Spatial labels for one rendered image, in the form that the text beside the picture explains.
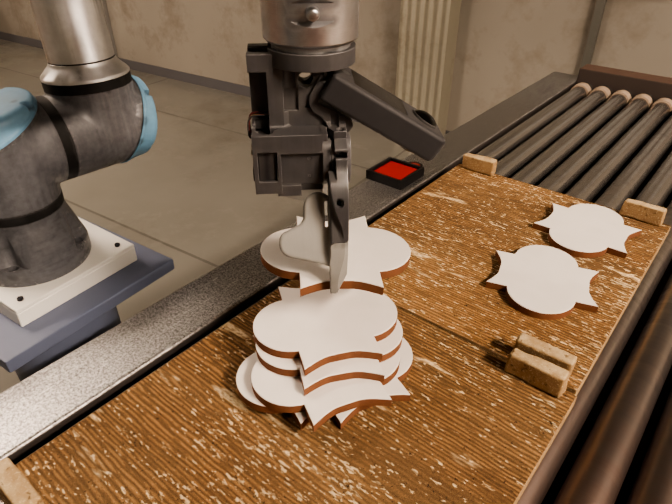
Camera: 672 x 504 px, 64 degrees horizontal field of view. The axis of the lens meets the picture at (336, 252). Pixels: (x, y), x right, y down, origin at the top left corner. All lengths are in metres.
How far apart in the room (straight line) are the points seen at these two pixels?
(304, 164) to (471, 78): 3.01
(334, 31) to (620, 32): 2.82
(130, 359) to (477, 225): 0.51
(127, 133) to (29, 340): 0.30
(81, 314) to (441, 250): 0.50
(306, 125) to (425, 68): 2.93
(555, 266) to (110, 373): 0.55
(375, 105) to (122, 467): 0.37
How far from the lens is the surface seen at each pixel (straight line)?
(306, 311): 0.57
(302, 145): 0.45
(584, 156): 1.17
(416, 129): 0.46
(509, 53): 3.34
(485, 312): 0.67
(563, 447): 0.59
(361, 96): 0.45
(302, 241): 0.47
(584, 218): 0.88
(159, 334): 0.68
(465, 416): 0.55
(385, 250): 0.54
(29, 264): 0.84
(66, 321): 0.82
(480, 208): 0.88
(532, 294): 0.69
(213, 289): 0.73
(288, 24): 0.42
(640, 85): 1.64
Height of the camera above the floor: 1.35
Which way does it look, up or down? 34 degrees down
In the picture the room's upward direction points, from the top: straight up
